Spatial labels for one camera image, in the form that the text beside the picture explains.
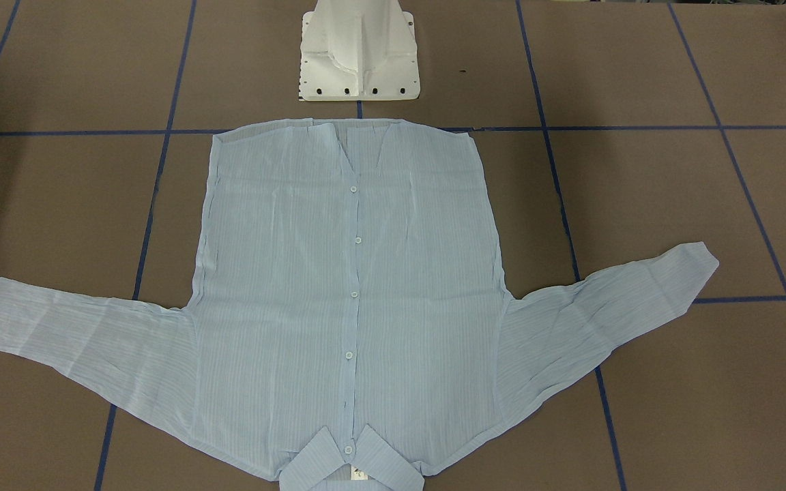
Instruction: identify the light blue button-up shirt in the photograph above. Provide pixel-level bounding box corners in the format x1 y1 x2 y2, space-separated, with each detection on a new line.
0 119 718 490

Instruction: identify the white camera mast base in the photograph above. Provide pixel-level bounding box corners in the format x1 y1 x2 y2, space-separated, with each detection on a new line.
297 1 421 102

